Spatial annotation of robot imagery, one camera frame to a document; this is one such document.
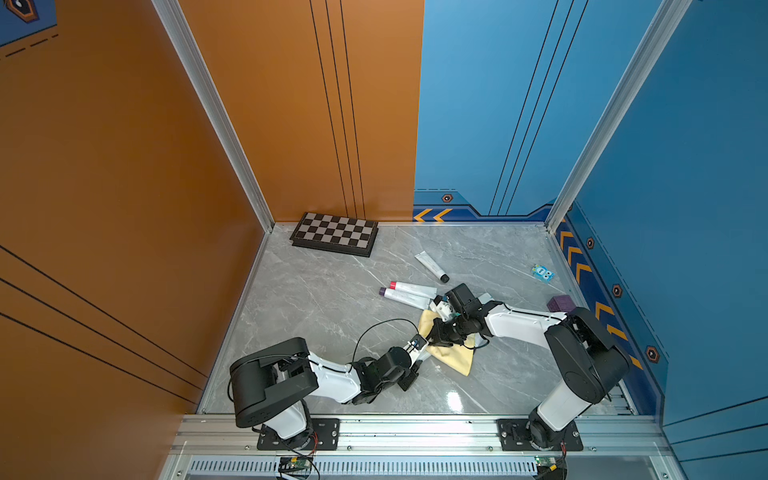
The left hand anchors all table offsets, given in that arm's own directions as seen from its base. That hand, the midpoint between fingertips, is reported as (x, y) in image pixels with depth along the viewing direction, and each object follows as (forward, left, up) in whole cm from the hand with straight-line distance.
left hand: (419, 356), depth 86 cm
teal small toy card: (+29, -44, +1) cm, 53 cm away
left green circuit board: (-25, +31, -2) cm, 40 cm away
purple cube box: (+15, -44, +5) cm, 47 cm away
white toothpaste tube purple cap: (-4, 0, +11) cm, 11 cm away
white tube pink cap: (+22, -3, +1) cm, 22 cm away
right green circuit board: (-24, -31, -3) cm, 39 cm away
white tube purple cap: (+18, +4, +2) cm, 19 cm away
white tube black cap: (+35, -4, 0) cm, 35 cm away
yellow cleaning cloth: (-1, -11, +3) cm, 11 cm away
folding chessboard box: (+45, +30, +3) cm, 55 cm away
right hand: (+4, -2, +1) cm, 5 cm away
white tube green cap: (+20, -23, -1) cm, 31 cm away
